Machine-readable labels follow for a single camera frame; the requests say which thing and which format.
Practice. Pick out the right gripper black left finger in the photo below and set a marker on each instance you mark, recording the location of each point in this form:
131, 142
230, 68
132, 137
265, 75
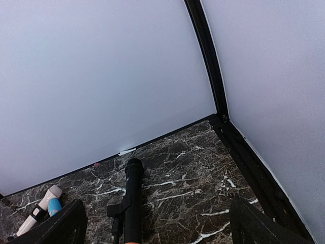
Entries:
67, 226

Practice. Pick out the black microphone stand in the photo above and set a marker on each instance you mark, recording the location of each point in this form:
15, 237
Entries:
117, 213

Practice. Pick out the light blue toy microphone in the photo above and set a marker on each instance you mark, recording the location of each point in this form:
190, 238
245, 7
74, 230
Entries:
54, 206

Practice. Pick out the black corner frame post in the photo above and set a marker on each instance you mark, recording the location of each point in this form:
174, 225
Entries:
205, 40

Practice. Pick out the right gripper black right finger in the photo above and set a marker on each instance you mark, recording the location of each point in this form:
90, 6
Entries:
249, 225

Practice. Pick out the cream white toy microphone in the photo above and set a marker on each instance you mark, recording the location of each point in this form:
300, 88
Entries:
39, 210

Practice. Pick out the white paper scrap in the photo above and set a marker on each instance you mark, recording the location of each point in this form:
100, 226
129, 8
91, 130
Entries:
126, 151

